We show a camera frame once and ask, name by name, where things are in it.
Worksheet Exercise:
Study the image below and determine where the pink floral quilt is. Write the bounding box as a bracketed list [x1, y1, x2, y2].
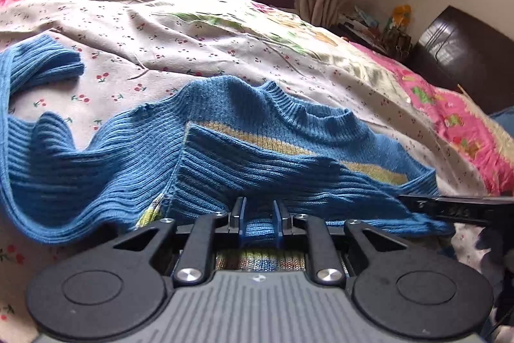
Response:
[0, 0, 514, 196]

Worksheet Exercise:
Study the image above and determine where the dark wooden headboard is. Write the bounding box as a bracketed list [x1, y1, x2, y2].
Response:
[405, 5, 514, 115]

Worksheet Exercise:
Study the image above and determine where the blue knit sweater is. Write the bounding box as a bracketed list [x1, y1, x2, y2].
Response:
[0, 33, 456, 272]

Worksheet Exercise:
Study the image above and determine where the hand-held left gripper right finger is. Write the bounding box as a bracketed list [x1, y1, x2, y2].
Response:
[273, 200, 409, 285]

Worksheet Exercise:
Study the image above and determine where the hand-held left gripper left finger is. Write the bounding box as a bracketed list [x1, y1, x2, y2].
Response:
[113, 197, 247, 285]

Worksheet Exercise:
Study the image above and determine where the blue pillow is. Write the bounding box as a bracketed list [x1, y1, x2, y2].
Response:
[488, 108, 514, 131]

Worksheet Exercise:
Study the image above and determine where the pile of books and toys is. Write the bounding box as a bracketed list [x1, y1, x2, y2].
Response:
[337, 3, 415, 59]

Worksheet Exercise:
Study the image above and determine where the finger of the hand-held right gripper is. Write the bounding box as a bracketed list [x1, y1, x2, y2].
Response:
[395, 194, 441, 221]

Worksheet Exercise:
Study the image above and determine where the cherry print bed sheet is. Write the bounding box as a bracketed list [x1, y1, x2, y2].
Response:
[0, 0, 502, 331]

